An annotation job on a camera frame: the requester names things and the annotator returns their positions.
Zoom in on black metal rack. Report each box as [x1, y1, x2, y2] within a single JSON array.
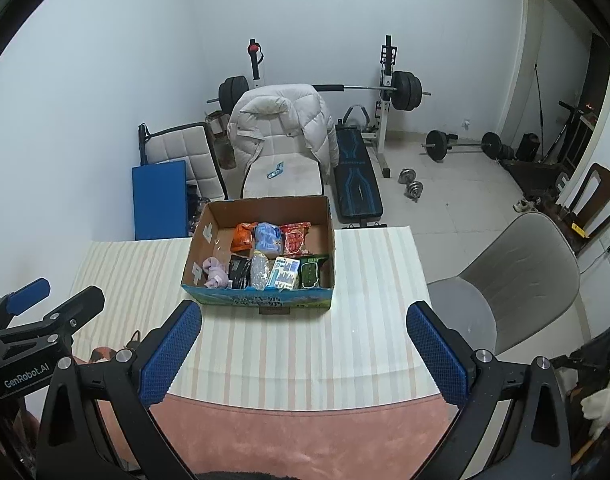
[[545, 100, 598, 166]]

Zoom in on orange snack packet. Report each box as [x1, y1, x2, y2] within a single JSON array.
[[231, 222, 260, 254]]

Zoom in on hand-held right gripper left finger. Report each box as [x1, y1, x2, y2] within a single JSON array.
[[37, 300, 203, 480]]

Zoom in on grey shell chair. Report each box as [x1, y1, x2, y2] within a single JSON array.
[[426, 211, 581, 361]]

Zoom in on blue packet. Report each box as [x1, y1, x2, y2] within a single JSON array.
[[254, 221, 285, 256]]

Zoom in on short barbell with black plates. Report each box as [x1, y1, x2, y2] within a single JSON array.
[[421, 130, 516, 162]]

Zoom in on white puffer jacket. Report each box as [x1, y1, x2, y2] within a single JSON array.
[[227, 83, 340, 191]]

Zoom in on purple socks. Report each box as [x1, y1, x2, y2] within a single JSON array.
[[202, 256, 231, 289]]

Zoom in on clear shiny packet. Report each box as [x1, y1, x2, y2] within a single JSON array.
[[249, 251, 271, 291]]

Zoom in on blue folded mat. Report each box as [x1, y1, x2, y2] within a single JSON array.
[[132, 159, 191, 241]]

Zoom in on red snack packet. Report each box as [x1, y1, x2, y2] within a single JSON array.
[[280, 221, 312, 257]]

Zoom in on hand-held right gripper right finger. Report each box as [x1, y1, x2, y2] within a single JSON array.
[[406, 302, 571, 480]]

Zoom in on dark low stand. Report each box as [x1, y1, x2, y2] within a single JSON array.
[[502, 157, 571, 196]]

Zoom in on long barbell with black plates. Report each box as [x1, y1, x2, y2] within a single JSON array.
[[206, 71, 432, 112]]

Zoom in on black pole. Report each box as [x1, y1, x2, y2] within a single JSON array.
[[534, 62, 543, 133]]

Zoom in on white barbell rack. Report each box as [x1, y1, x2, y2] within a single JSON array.
[[247, 35, 401, 178]]

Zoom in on white cloth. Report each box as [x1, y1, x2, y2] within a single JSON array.
[[580, 377, 610, 438]]

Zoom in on white upholstered chair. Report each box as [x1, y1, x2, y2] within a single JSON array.
[[240, 140, 327, 200]]

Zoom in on striped cat print tablecloth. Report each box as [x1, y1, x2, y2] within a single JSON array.
[[67, 227, 461, 480]]

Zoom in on brown wooden chair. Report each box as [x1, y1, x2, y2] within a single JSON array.
[[555, 162, 610, 256]]

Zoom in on cardboard box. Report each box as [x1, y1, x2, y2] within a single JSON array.
[[180, 196, 335, 315]]

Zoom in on folded white quilted chair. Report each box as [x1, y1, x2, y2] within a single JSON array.
[[137, 121, 229, 201]]

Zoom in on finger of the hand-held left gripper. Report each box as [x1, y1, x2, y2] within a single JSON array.
[[0, 277, 52, 333], [37, 285, 106, 345]]

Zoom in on black weight bench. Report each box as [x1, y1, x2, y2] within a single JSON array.
[[332, 105, 386, 223]]

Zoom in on white blue tissue pack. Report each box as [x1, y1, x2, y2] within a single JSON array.
[[266, 256, 302, 291]]

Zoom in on green packet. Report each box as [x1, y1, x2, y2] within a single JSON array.
[[299, 254, 331, 289]]

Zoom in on dark fleece garment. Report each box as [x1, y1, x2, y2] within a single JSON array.
[[195, 470, 296, 480]]

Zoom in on black packet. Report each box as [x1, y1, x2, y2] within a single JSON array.
[[228, 254, 253, 290]]

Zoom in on large clear water bottle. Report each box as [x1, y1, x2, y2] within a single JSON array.
[[207, 110, 236, 170]]

